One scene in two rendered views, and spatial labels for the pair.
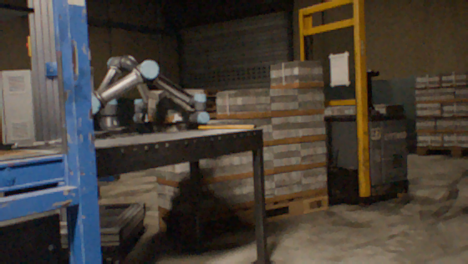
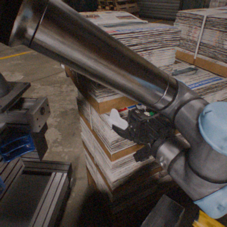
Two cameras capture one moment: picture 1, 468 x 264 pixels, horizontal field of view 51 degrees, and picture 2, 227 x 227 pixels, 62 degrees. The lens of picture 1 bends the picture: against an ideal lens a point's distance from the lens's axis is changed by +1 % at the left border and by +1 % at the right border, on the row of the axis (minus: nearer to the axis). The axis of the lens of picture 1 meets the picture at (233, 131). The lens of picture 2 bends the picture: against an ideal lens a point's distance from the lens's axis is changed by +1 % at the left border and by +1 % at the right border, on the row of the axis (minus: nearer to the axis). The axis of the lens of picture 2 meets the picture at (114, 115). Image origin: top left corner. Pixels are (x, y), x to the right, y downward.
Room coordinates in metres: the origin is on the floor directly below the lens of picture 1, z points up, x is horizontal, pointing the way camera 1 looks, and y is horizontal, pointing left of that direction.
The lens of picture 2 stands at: (2.95, 0.35, 1.18)
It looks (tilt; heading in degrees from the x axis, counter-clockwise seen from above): 35 degrees down; 5
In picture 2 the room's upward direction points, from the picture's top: straight up
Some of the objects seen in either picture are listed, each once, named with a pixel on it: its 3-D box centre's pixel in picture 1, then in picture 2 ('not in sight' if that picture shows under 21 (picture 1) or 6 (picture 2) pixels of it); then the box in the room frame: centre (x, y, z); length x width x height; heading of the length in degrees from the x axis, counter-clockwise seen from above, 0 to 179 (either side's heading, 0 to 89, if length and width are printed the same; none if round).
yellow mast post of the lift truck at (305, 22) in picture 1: (308, 99); not in sight; (4.83, -0.76, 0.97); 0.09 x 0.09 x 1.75; 34
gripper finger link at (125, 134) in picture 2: not in sight; (127, 130); (3.34, 0.35, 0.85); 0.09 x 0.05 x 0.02; 60
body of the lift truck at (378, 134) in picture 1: (362, 154); not in sight; (4.76, -1.25, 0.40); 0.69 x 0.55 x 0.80; 34
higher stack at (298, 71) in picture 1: (298, 135); not in sight; (4.31, -0.58, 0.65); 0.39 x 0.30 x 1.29; 34
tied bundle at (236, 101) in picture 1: (242, 104); (219, 38); (3.99, -0.09, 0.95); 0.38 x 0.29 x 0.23; 33
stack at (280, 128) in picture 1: (231, 170); (177, 128); (3.91, 0.03, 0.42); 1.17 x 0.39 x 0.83; 124
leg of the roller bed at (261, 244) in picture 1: (260, 205); not in sight; (2.86, -0.14, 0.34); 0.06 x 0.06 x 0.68; 53
